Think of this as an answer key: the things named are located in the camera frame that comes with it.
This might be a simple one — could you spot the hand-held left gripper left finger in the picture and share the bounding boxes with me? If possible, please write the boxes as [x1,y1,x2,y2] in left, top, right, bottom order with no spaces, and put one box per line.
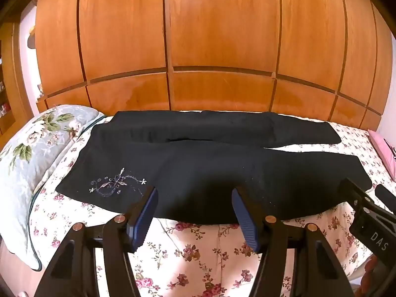
[34,186,159,297]

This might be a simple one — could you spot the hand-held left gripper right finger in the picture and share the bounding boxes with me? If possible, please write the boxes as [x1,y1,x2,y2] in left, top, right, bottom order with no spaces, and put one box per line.
[231,186,356,297]

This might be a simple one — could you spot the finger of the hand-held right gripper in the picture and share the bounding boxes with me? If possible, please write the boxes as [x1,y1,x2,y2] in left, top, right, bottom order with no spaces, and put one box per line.
[375,185,396,207]
[340,178,376,215]

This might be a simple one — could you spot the black embroidered pants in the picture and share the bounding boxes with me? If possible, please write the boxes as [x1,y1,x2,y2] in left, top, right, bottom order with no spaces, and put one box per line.
[55,110,372,225]

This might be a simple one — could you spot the person's right hand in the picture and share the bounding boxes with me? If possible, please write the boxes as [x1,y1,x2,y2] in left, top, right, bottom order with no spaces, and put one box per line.
[360,252,387,288]

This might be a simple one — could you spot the pink cushion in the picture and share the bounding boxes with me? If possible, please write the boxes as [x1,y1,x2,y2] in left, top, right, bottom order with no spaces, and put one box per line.
[368,129,396,181]

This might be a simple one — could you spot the floral bedsheet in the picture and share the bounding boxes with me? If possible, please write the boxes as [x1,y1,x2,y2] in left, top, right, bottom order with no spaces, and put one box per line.
[0,110,396,297]

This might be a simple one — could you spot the pale blue floral pillow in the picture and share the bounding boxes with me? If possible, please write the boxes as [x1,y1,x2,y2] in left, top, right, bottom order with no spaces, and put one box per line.
[0,105,106,270]

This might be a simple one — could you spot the wooden wardrobe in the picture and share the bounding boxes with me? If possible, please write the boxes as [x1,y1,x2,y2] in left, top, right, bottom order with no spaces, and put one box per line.
[34,0,393,132]

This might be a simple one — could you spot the wooden shelf unit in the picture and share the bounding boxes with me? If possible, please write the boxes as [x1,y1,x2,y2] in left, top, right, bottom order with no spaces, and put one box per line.
[0,22,31,137]

